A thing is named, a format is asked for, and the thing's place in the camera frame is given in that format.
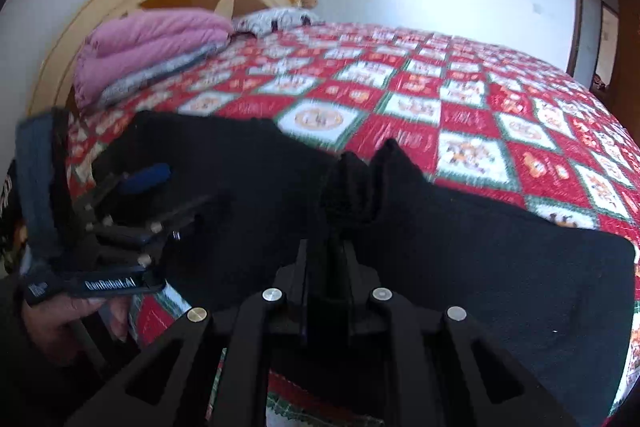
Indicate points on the red printed checkered bedspread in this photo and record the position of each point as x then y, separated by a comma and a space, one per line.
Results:
450, 107

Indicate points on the brown wooden door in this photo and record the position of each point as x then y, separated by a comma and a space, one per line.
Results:
631, 42

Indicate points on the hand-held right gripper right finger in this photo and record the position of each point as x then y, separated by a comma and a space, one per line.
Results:
362, 282

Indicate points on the folded pink quilt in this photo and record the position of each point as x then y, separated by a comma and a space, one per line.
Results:
150, 37

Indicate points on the grey patterned pillow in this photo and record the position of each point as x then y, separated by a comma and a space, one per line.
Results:
280, 19

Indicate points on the folded grey patterned blanket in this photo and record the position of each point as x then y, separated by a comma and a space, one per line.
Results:
150, 77

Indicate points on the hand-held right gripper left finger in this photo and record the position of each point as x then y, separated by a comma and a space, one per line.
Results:
295, 287

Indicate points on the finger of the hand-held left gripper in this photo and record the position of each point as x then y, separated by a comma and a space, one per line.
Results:
147, 176
175, 217

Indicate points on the person's left hand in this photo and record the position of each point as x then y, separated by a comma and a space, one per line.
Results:
65, 327

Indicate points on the brown door frame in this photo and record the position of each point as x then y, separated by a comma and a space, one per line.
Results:
577, 7

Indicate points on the black pants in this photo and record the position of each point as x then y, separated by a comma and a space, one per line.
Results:
475, 247

